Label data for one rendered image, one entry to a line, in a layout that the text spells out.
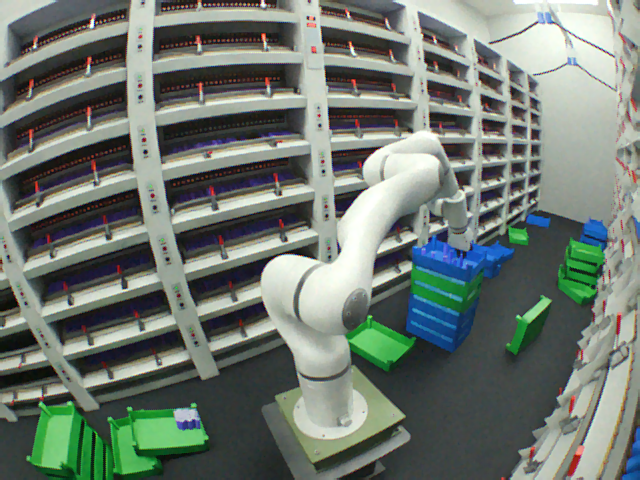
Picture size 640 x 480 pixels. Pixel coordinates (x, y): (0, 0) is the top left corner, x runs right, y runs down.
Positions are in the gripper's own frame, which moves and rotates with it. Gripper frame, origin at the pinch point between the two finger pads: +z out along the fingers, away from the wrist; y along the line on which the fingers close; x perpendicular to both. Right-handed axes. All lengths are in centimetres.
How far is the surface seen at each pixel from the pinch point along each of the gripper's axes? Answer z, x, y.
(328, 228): -22, -26, -51
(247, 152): -71, -39, -56
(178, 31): -133, -30, -78
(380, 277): 29, -10, -50
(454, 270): -0.2, -10.1, 1.3
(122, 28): -142, -55, -62
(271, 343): 11, -79, -60
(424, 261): 0.2, -10.3, -14.1
